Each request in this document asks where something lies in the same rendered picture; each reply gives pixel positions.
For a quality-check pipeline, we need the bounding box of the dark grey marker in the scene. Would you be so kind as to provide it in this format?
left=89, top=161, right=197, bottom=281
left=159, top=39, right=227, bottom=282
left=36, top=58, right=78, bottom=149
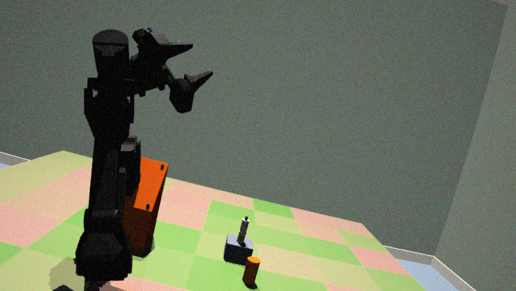
left=237, top=216, right=249, bottom=243

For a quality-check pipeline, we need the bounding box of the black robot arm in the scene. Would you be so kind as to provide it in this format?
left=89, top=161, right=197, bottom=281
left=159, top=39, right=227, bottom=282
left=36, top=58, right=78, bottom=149
left=75, top=27, right=173, bottom=282

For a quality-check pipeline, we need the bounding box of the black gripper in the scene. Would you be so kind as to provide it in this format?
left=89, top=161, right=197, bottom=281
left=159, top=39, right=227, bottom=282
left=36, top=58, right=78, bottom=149
left=130, top=41, right=214, bottom=113

